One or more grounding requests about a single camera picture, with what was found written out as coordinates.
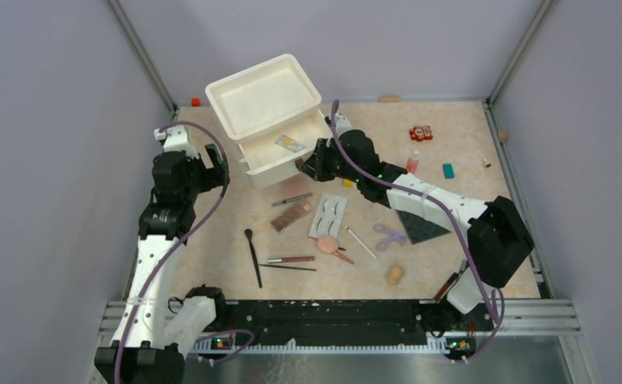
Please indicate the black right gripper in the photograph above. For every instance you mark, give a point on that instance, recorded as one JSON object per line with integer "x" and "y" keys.
{"x": 315, "y": 166}

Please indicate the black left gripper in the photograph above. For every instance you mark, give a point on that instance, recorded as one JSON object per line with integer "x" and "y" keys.
{"x": 213, "y": 176}

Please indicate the white hand cream tube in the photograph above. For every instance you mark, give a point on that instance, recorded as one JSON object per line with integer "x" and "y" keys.
{"x": 290, "y": 144}

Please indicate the white plastic drawer organizer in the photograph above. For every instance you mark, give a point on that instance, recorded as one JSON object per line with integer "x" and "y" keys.
{"x": 256, "y": 105}

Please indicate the pink spray bottle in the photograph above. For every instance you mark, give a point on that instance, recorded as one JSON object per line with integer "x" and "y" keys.
{"x": 412, "y": 162}

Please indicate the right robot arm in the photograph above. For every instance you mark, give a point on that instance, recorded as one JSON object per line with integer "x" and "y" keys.
{"x": 493, "y": 236}

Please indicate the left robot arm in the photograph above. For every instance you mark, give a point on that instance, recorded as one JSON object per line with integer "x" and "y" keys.
{"x": 142, "y": 350}

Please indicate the black makeup brush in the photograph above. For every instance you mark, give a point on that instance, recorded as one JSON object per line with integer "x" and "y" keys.
{"x": 249, "y": 235}

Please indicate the beige makeup sponge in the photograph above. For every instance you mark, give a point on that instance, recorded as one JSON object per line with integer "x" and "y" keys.
{"x": 395, "y": 274}

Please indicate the pink compact case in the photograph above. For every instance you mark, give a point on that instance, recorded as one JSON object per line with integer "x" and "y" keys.
{"x": 295, "y": 187}

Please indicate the white false eyelash card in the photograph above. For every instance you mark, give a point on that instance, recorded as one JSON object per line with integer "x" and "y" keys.
{"x": 328, "y": 216}

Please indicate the brown eyeshadow palette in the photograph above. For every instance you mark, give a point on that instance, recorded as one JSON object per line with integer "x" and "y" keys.
{"x": 290, "y": 216}

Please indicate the silver eyeliner pencil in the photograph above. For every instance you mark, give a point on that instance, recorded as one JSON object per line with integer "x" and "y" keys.
{"x": 291, "y": 200}

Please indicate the peach powder puff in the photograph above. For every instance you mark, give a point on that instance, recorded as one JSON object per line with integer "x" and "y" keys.
{"x": 327, "y": 245}

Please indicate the silver red lip pencil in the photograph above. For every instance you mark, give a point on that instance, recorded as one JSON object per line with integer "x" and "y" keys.
{"x": 290, "y": 259}

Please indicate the thin black pencil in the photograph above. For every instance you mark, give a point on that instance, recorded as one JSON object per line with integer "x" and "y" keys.
{"x": 280, "y": 267}

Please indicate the dark green building baseplate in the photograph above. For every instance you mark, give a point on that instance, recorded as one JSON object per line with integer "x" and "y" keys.
{"x": 418, "y": 229}

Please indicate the teal toy block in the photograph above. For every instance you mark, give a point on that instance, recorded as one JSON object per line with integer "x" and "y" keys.
{"x": 448, "y": 171}

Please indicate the wooden block at wall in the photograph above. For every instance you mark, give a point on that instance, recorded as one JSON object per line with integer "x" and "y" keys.
{"x": 389, "y": 99}

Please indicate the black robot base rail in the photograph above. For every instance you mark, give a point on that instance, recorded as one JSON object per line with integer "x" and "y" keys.
{"x": 347, "y": 322}

